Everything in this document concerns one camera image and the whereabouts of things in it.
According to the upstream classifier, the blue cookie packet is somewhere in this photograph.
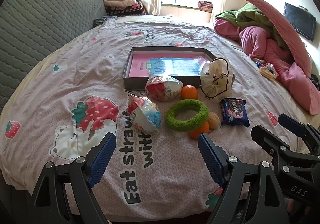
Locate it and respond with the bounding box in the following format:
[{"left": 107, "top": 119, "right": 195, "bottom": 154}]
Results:
[{"left": 220, "top": 98, "right": 250, "bottom": 127}]

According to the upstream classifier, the dark checkered folded blanket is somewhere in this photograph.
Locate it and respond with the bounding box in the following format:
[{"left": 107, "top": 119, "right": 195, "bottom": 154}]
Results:
[{"left": 105, "top": 4, "right": 147, "bottom": 16}]

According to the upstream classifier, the shallow cardboard box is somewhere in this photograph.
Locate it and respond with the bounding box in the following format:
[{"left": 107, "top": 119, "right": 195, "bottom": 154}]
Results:
[{"left": 122, "top": 46, "right": 235, "bottom": 90}]

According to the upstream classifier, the orange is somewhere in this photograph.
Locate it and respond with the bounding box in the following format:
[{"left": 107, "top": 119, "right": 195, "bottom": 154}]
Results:
[
  {"left": 189, "top": 121, "right": 210, "bottom": 139},
  {"left": 180, "top": 85, "right": 199, "bottom": 101}
]

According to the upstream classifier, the pink workbook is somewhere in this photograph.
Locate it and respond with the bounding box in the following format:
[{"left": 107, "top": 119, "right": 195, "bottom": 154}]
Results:
[{"left": 129, "top": 53, "right": 213, "bottom": 78}]

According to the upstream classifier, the pink black folded cloth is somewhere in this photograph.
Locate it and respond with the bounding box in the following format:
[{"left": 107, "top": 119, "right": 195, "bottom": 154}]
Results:
[{"left": 197, "top": 1, "right": 213, "bottom": 11}]

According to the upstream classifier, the grey quilted headboard cover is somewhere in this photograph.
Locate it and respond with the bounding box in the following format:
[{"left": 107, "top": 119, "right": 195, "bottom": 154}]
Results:
[{"left": 0, "top": 0, "right": 108, "bottom": 112}]

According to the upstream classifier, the green plush ring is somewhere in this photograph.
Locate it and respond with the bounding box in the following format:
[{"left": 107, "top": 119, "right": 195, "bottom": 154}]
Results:
[{"left": 166, "top": 99, "right": 210, "bottom": 132}]

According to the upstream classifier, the red white snack packet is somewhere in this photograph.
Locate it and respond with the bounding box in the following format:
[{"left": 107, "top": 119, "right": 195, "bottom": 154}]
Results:
[{"left": 145, "top": 76, "right": 183, "bottom": 102}]

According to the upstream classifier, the white windowsill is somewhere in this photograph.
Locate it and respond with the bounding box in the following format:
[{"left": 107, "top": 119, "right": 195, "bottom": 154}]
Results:
[{"left": 160, "top": 4, "right": 213, "bottom": 23}]

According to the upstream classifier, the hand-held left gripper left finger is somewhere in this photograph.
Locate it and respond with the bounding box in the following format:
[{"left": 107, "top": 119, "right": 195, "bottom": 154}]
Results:
[{"left": 31, "top": 132, "right": 117, "bottom": 224}]

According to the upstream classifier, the walnut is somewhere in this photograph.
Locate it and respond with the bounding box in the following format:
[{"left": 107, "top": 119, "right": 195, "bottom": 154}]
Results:
[{"left": 207, "top": 112, "right": 221, "bottom": 130}]

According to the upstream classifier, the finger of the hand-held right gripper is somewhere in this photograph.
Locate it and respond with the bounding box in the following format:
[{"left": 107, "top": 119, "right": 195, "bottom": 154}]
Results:
[
  {"left": 251, "top": 125, "right": 320, "bottom": 178},
  {"left": 278, "top": 113, "right": 320, "bottom": 154}
]

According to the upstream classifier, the blue patterned cloth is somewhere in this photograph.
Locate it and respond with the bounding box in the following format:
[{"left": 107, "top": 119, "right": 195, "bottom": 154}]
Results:
[{"left": 94, "top": 16, "right": 117, "bottom": 27}]

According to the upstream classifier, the pink and green clothes pile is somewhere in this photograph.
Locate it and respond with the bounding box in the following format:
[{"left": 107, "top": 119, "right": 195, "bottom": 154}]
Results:
[{"left": 214, "top": 18, "right": 320, "bottom": 116}]

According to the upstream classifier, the strawberry printed bedsheet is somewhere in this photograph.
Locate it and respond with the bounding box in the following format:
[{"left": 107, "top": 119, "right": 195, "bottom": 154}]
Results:
[{"left": 0, "top": 15, "right": 310, "bottom": 217}]

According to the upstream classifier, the yellow biscuit packet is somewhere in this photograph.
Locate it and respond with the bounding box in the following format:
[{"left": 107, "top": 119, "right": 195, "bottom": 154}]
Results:
[{"left": 259, "top": 67, "right": 275, "bottom": 81}]

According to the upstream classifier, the blue white toy egg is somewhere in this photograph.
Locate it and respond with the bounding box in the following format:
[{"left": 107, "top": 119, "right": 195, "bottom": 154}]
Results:
[{"left": 127, "top": 94, "right": 162, "bottom": 133}]

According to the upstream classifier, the green blanket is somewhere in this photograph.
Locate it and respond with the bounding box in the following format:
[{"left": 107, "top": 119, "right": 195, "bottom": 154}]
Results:
[{"left": 215, "top": 3, "right": 288, "bottom": 47}]

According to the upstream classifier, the black television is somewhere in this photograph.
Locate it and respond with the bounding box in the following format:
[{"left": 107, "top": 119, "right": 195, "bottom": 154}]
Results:
[{"left": 284, "top": 2, "right": 317, "bottom": 42}]

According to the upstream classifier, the white crumpled wrapper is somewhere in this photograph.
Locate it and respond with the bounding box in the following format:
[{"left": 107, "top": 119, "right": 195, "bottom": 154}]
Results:
[{"left": 265, "top": 63, "right": 278, "bottom": 76}]

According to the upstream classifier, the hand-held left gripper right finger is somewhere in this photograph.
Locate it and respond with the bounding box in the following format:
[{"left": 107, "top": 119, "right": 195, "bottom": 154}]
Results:
[{"left": 197, "top": 133, "right": 290, "bottom": 224}]

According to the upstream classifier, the pink folded blanket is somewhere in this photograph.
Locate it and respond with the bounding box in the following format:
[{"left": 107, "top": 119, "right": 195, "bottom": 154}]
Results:
[{"left": 104, "top": 0, "right": 138, "bottom": 7}]

